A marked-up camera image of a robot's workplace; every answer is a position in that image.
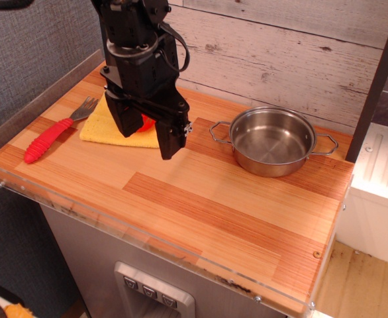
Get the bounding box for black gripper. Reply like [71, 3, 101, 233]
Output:
[101, 32, 193, 160]

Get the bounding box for red handled metal fork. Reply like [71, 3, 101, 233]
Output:
[24, 97, 99, 164]

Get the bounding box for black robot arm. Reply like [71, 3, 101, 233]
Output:
[92, 1, 191, 160]

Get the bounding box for red toy tomato half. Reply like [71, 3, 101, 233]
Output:
[137, 114, 156, 133]

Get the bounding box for yellow cloth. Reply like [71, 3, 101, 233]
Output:
[79, 94, 159, 148]

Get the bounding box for small steel pot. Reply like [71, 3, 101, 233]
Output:
[209, 106, 338, 178]

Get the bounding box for grey cabinet with dispenser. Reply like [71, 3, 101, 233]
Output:
[42, 207, 282, 317]

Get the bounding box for orange yellow object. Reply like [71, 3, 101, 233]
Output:
[4, 303, 34, 318]

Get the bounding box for dark right post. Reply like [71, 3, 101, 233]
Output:
[346, 38, 388, 163]

